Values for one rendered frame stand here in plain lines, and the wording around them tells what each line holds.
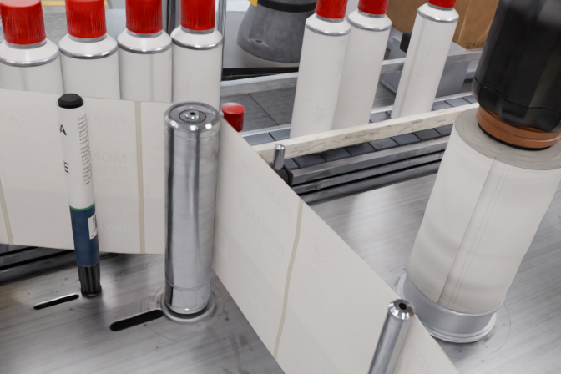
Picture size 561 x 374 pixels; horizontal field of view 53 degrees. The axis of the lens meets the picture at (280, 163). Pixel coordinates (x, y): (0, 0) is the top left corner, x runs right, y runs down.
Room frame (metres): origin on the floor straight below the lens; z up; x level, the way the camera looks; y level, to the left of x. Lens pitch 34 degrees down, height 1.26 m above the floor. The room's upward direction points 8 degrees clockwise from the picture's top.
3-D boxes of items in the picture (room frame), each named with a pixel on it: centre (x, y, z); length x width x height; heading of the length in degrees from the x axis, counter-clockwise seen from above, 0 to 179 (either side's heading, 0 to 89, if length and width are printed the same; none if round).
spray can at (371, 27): (0.64, -0.08, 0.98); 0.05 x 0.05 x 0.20
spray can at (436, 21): (0.71, -0.17, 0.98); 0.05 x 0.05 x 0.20
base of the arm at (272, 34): (0.99, 0.03, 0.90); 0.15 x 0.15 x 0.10
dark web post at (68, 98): (0.33, 0.15, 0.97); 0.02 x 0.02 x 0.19
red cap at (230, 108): (0.71, 0.08, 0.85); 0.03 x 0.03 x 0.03
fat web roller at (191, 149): (0.33, 0.06, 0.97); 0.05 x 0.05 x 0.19
